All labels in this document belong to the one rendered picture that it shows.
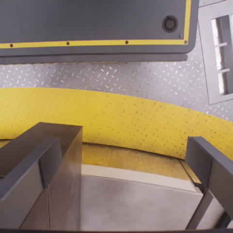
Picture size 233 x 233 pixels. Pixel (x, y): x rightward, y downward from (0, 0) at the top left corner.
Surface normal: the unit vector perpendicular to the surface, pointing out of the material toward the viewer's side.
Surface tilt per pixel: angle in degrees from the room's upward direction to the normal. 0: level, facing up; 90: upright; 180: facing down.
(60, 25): 0
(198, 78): 0
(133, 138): 0
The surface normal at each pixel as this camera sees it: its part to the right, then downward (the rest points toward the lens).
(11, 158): 0.09, -0.96
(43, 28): -0.01, 0.27
